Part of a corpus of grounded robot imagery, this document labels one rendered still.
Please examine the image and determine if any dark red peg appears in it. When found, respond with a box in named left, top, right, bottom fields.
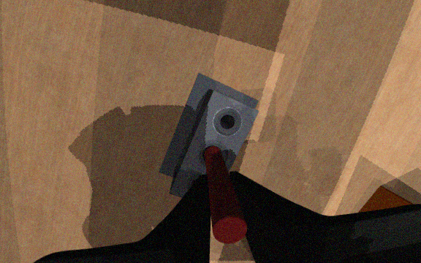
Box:
left=205, top=146, right=247, bottom=243

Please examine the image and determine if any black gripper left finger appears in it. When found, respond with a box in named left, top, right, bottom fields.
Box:
left=33, top=175, right=211, bottom=263

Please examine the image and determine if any grey base with two pins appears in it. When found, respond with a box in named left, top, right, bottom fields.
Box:
left=159, top=73, right=259, bottom=178

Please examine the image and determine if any dark grey plate with three holes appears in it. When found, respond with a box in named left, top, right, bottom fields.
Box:
left=170, top=89, right=259, bottom=198

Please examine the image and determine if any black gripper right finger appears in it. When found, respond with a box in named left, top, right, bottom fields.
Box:
left=230, top=171, right=421, bottom=263

